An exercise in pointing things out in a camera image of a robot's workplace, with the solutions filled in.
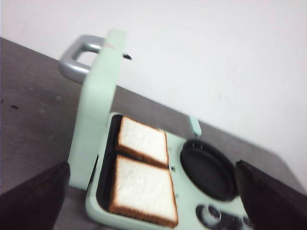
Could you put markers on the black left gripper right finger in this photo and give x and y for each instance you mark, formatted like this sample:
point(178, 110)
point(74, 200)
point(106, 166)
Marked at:
point(269, 203)

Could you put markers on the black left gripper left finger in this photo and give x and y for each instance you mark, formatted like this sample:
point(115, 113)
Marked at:
point(36, 203)

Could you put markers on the toast bread slice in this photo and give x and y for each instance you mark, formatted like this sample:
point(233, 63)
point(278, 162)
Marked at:
point(143, 142)
point(144, 192)

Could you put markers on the mint green hinged lid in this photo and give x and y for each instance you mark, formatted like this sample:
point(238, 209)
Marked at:
point(93, 62)

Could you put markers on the mint green breakfast maker base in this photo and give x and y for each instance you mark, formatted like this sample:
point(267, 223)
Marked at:
point(188, 196)

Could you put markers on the silver right control knob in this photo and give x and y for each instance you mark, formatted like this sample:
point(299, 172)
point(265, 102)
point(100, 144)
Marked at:
point(246, 224)

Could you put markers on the silver control knob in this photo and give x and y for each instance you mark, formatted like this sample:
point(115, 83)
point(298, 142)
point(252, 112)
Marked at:
point(208, 215)
point(246, 224)

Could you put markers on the silver left control knob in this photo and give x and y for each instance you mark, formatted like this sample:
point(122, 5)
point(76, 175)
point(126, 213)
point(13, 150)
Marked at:
point(208, 215)

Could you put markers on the black round frying pan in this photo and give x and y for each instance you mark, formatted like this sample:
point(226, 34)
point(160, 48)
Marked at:
point(209, 169)

